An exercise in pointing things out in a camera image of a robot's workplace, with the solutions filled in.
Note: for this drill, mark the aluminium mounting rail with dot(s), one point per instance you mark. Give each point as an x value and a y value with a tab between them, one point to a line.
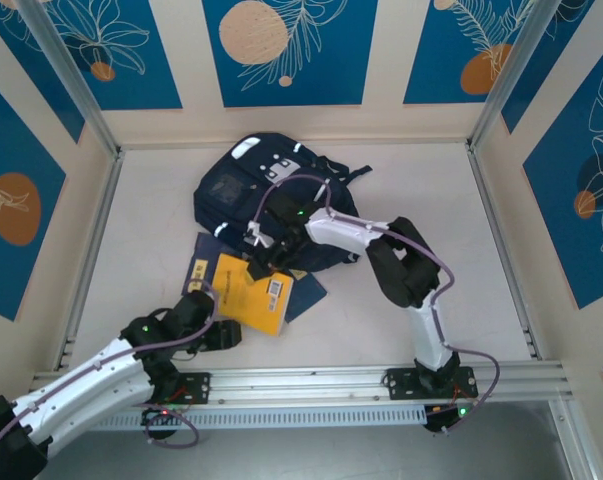
301	385

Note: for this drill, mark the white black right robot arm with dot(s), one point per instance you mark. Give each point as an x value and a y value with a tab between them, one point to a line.
346	232

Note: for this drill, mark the navy book with yellow label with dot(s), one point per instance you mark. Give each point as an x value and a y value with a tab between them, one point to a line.
203	250
306	295

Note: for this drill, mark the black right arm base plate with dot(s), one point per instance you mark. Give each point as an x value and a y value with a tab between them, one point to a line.
401	382

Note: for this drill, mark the aluminium frame post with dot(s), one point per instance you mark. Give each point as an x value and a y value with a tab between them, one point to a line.
573	445
506	75
76	85

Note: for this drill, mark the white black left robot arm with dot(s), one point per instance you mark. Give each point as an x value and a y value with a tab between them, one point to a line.
81	380

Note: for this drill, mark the navy blue backpack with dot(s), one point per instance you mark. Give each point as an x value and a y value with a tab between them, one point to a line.
231	170

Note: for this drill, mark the aluminium lower frame post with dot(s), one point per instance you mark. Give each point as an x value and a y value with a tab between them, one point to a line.
573	445

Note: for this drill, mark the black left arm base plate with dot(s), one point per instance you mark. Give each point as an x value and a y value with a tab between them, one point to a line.
196	387

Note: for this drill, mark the aluminium table side rail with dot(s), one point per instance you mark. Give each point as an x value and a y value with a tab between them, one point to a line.
501	240
96	240

